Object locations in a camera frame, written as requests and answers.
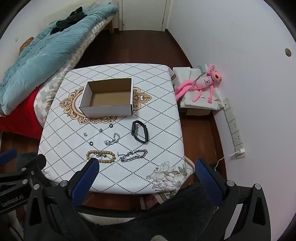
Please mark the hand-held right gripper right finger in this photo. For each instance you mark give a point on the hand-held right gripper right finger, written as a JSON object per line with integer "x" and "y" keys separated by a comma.
{"x": 208, "y": 182}

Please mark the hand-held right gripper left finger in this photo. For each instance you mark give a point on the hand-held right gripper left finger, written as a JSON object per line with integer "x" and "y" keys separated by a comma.
{"x": 84, "y": 183}

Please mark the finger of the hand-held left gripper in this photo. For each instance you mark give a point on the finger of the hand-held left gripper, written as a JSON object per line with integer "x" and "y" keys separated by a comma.
{"x": 7, "y": 155}
{"x": 34, "y": 163}

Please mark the black smart band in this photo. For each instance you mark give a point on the black smart band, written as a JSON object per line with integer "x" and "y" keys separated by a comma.
{"x": 134, "y": 131}

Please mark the white cardboard box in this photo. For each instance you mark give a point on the white cardboard box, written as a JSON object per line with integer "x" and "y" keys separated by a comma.
{"x": 106, "y": 111}

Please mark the dark grey rug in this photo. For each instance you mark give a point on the dark grey rug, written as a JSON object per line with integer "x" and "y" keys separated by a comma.
{"x": 25, "y": 157}

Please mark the red bed sheet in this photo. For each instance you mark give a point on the red bed sheet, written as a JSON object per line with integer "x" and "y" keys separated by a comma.
{"x": 18, "y": 120}

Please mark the white power strip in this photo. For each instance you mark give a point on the white power strip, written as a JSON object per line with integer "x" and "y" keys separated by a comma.
{"x": 234, "y": 129}

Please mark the dark fuzzy clothing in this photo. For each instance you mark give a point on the dark fuzzy clothing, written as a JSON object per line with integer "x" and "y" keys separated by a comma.
{"x": 150, "y": 220}

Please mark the brown cardboard box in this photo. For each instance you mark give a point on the brown cardboard box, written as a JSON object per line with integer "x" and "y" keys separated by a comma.
{"x": 196, "y": 112}

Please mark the beige folded cloth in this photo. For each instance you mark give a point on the beige folded cloth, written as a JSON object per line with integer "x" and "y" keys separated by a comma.
{"x": 187, "y": 97}

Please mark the pink plush toy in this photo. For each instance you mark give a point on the pink plush toy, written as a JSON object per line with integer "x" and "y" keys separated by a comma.
{"x": 203, "y": 82}

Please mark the light blue blanket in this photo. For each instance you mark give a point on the light blue blanket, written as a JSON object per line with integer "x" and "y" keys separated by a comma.
{"x": 46, "y": 58}

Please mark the black clothes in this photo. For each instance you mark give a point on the black clothes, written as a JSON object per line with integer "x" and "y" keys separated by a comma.
{"x": 69, "y": 20}

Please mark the wooden bed leg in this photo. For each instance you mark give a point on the wooden bed leg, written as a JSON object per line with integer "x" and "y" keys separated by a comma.
{"x": 111, "y": 26}

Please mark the white door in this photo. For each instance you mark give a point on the white door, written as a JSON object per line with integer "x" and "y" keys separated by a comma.
{"x": 143, "y": 14}

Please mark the round wall hole cap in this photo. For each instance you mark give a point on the round wall hole cap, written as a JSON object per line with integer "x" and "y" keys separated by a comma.
{"x": 288, "y": 52}

